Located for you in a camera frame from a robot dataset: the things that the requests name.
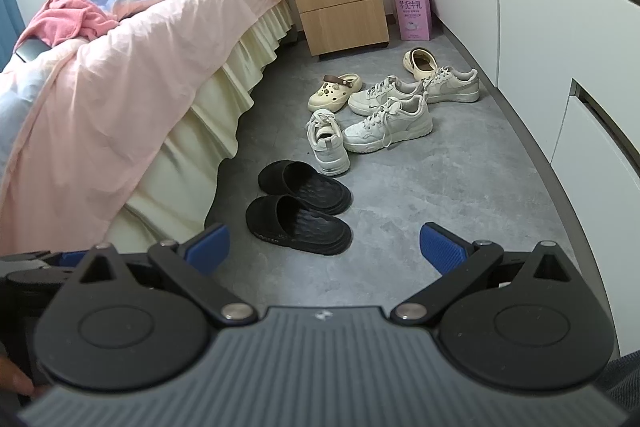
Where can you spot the cream bed skirt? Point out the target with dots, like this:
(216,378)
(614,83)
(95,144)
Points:
(174,196)

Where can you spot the pink towel on bed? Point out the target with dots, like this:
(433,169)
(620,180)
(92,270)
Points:
(61,20)

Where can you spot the white low sneaker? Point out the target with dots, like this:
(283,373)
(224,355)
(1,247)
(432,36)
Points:
(366,102)
(450,85)

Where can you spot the person hand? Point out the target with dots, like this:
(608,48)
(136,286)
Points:
(13,379)

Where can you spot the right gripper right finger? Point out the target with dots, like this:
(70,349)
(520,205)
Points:
(463,267)

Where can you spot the cream clog brown insole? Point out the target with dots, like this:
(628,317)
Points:
(420,63)

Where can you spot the white chunky sneaker side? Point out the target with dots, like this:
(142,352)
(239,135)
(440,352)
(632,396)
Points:
(394,122)

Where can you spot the pink duvet cover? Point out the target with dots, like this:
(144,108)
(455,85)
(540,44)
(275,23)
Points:
(82,123)

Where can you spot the black slipper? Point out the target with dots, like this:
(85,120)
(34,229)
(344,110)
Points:
(286,221)
(300,180)

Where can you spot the pink milk carton box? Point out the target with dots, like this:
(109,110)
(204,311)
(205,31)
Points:
(414,18)

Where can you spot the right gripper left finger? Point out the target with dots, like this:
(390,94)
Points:
(189,267)

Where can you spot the cream clog with charms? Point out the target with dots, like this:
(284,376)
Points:
(334,92)

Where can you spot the white chunky sneaker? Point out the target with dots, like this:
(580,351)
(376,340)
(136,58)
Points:
(326,140)

